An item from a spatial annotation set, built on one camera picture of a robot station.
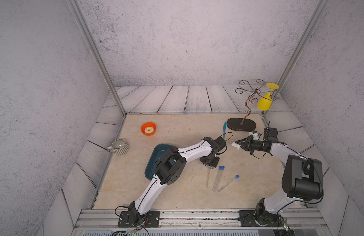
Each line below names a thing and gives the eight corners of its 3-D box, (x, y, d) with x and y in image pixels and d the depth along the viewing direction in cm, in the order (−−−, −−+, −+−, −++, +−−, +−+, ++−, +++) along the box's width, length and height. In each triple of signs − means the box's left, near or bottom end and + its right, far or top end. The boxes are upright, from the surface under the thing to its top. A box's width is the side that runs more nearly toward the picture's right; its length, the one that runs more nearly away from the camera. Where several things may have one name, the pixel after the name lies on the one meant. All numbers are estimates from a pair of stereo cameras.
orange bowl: (141, 136, 109) (139, 132, 106) (143, 126, 116) (142, 122, 112) (155, 136, 109) (154, 132, 106) (157, 126, 116) (155, 122, 112)
